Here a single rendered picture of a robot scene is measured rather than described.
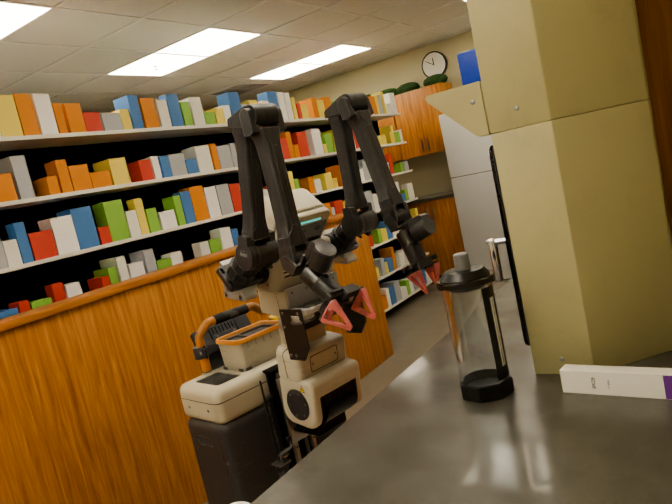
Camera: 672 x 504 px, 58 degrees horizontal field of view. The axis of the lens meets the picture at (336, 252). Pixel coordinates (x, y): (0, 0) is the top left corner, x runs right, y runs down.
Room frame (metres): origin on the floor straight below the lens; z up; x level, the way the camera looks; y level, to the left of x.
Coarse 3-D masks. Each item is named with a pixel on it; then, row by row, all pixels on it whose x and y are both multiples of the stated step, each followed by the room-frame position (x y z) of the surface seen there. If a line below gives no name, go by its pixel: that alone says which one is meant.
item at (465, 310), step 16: (480, 288) 1.06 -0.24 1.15; (448, 304) 1.08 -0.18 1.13; (464, 304) 1.06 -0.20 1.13; (480, 304) 1.06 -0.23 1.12; (448, 320) 1.10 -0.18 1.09; (464, 320) 1.06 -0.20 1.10; (480, 320) 1.06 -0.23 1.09; (464, 336) 1.07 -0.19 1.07; (480, 336) 1.06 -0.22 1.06; (464, 352) 1.07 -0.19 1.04; (480, 352) 1.06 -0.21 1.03; (464, 368) 1.08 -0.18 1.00; (480, 368) 1.06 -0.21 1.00; (464, 384) 1.08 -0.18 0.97; (480, 384) 1.06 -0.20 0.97
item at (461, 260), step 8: (456, 256) 1.09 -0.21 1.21; (464, 256) 1.09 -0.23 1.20; (456, 264) 1.10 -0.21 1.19; (464, 264) 1.09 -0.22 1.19; (448, 272) 1.10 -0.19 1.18; (456, 272) 1.09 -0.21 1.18; (464, 272) 1.07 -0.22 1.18; (472, 272) 1.06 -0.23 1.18; (480, 272) 1.07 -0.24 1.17; (488, 272) 1.08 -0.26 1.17; (440, 280) 1.10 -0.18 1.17; (448, 280) 1.08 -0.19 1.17; (456, 280) 1.07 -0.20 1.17; (464, 280) 1.06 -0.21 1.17
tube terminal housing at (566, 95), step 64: (512, 0) 1.09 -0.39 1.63; (576, 0) 1.09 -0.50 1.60; (512, 64) 1.10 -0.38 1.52; (576, 64) 1.09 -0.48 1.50; (640, 64) 1.11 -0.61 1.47; (512, 128) 1.11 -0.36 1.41; (576, 128) 1.08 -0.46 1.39; (640, 128) 1.11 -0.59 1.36; (512, 192) 1.13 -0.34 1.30; (576, 192) 1.08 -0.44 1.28; (640, 192) 1.10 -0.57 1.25; (576, 256) 1.08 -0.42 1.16; (640, 256) 1.10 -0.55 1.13; (576, 320) 1.08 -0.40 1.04; (640, 320) 1.10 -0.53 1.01
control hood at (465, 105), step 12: (468, 84) 1.15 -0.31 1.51; (480, 84) 1.14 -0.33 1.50; (432, 96) 1.19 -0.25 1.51; (444, 96) 1.18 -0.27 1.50; (456, 96) 1.17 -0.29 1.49; (468, 96) 1.15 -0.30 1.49; (480, 96) 1.14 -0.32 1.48; (444, 108) 1.18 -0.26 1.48; (456, 108) 1.17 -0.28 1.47; (468, 108) 1.16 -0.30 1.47; (480, 108) 1.14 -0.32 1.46; (456, 120) 1.17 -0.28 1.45; (468, 120) 1.16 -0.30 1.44; (480, 120) 1.14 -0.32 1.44; (480, 132) 1.15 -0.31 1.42
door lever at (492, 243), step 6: (486, 240) 1.22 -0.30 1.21; (492, 240) 1.20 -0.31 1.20; (498, 240) 1.20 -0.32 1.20; (504, 240) 1.19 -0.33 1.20; (492, 246) 1.20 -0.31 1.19; (492, 252) 1.20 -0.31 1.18; (498, 252) 1.21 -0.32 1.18; (492, 258) 1.21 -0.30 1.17; (498, 258) 1.20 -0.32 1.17; (492, 264) 1.21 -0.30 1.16; (498, 264) 1.20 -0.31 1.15; (498, 270) 1.20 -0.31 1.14; (498, 276) 1.20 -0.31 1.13
